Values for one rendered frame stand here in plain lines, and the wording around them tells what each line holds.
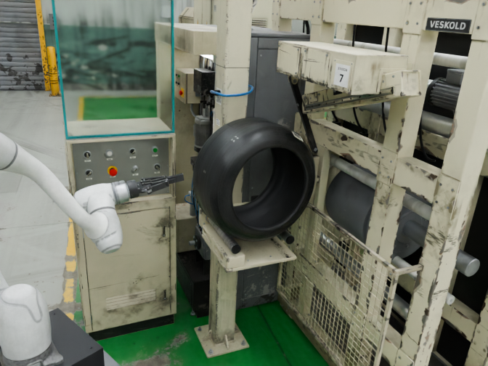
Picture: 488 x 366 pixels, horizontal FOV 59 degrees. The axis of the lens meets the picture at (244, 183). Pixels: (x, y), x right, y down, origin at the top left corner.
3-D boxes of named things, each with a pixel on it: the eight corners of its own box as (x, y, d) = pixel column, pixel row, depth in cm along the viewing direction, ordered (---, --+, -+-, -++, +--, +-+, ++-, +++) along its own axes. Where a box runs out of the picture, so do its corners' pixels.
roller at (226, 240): (205, 215, 224) (213, 211, 225) (208, 222, 227) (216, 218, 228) (230, 248, 195) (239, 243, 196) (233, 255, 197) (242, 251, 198)
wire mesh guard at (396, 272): (276, 290, 270) (285, 186, 244) (278, 290, 271) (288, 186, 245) (367, 404, 194) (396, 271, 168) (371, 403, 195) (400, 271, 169)
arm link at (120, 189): (110, 179, 179) (124, 176, 181) (114, 199, 183) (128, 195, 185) (112, 187, 171) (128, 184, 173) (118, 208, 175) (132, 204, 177)
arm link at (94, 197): (111, 189, 184) (119, 216, 178) (72, 198, 178) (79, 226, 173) (109, 176, 174) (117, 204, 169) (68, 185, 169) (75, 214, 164)
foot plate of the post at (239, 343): (194, 329, 277) (194, 324, 276) (232, 319, 288) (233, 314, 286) (208, 358, 255) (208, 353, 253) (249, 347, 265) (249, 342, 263)
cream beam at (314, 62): (274, 72, 211) (277, 41, 206) (318, 72, 221) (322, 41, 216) (349, 96, 160) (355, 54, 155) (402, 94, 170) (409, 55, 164)
